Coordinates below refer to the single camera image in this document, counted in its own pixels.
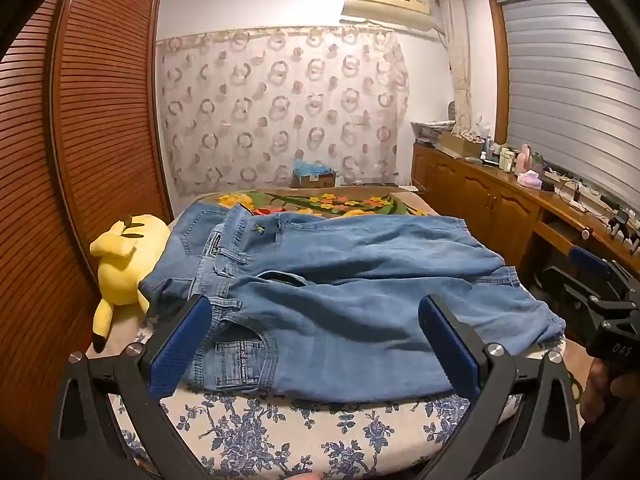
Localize person's right hand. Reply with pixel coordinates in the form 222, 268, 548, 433
581, 359, 610, 409

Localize ring patterned sheer curtain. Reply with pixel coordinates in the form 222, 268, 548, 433
156, 25, 411, 198

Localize tied beige curtain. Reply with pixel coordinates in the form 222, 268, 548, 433
440, 0, 476, 136

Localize long wooden cabinet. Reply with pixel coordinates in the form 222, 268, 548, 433
412, 142, 640, 286

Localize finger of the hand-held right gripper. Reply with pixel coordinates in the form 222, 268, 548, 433
569, 246, 640, 311
540, 266, 601, 313

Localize grey window blind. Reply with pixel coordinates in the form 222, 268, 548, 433
497, 0, 640, 206

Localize small black tripod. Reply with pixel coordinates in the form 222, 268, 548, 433
607, 207, 640, 253

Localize small cardboard box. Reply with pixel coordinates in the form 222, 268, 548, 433
291, 171, 338, 190

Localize wooden louvred wardrobe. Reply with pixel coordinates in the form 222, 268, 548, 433
0, 0, 173, 461

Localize open flat cardboard box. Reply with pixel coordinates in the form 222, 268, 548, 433
435, 131, 486, 161

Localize blue floral white bedsheet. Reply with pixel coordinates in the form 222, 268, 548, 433
85, 320, 581, 480

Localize white air conditioner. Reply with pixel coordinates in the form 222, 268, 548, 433
341, 0, 433, 33

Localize stack of newspapers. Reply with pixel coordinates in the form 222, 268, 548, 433
411, 120, 456, 145

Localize blue denim pants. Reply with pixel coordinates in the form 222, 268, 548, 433
137, 202, 568, 406

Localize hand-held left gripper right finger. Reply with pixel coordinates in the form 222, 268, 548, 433
417, 294, 583, 480

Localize colourful flower print blanket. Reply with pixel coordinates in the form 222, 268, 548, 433
192, 187, 436, 221

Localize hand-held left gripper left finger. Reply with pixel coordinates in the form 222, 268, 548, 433
55, 294, 216, 480

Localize yellow plush toy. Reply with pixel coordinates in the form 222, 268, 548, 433
89, 214, 172, 353

